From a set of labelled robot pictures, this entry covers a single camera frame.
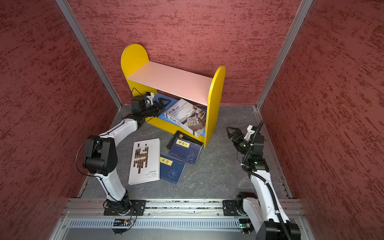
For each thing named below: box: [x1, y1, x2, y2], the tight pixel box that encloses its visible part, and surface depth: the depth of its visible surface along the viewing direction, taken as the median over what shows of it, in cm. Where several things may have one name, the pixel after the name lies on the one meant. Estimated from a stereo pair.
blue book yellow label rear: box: [168, 137, 204, 166], surface depth 94 cm
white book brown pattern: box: [128, 138, 161, 185], surface depth 89 cm
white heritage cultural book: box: [164, 98, 207, 138], surface depth 93 cm
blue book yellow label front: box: [160, 154, 186, 185], surface depth 89 cm
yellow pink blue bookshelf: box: [121, 43, 226, 148], surface depth 81 cm
